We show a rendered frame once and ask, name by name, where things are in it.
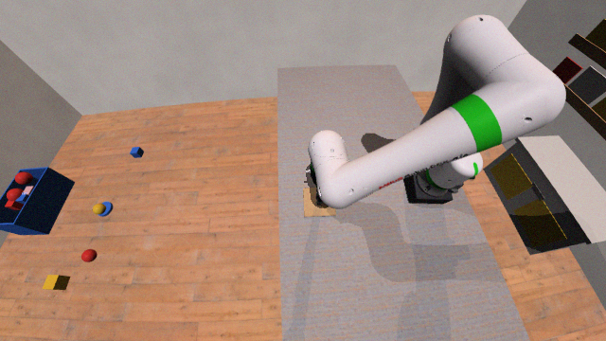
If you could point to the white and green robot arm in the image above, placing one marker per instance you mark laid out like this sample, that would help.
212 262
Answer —
514 94

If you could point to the peach square mat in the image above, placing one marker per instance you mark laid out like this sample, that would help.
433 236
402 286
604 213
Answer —
311 208

